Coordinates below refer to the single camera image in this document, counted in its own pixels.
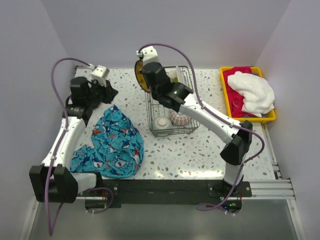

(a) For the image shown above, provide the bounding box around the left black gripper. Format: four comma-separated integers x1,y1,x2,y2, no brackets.
85,79,119,107

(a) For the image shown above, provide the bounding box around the blue patterned bowl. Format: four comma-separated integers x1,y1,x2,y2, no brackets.
169,109,191,126

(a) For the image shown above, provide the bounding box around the aluminium front rail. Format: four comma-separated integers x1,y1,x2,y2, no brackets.
88,179,295,200

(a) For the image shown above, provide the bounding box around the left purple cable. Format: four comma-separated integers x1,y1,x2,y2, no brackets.
44,57,115,236

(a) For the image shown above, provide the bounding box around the yellow brown plate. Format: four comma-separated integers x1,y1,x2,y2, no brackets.
134,60,150,94

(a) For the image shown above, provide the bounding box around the pink red cloth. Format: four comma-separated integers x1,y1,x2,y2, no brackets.
220,66,263,118

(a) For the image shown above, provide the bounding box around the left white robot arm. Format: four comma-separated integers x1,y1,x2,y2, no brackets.
29,76,118,203

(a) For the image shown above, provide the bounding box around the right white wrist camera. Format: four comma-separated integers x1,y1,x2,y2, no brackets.
136,45,160,66

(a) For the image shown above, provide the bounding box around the yellow plastic bin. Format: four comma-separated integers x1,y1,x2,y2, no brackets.
219,66,276,124

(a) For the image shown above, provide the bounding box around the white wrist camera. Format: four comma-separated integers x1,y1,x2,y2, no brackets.
90,65,110,86
136,45,160,66

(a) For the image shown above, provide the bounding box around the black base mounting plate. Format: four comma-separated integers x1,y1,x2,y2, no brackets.
78,179,252,213

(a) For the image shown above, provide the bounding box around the wire dish rack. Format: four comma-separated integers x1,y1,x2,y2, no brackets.
145,65,200,137

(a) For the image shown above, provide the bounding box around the white beige mug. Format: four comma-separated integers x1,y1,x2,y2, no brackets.
167,70,178,82

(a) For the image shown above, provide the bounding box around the pale green bowl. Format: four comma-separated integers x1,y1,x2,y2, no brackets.
152,116,172,131

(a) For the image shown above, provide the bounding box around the purple cable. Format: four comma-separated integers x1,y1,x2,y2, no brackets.
138,43,266,215
44,57,115,236

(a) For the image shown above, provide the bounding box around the white towel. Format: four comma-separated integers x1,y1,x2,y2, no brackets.
227,71,275,118

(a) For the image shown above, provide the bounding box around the blue shark print cloth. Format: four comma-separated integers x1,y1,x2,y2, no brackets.
69,105,145,179

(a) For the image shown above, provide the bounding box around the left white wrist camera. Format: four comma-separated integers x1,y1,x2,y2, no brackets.
90,65,110,86

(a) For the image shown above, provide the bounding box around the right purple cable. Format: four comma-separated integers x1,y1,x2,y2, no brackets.
138,43,266,215

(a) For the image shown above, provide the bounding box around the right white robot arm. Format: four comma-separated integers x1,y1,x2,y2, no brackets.
134,60,253,197

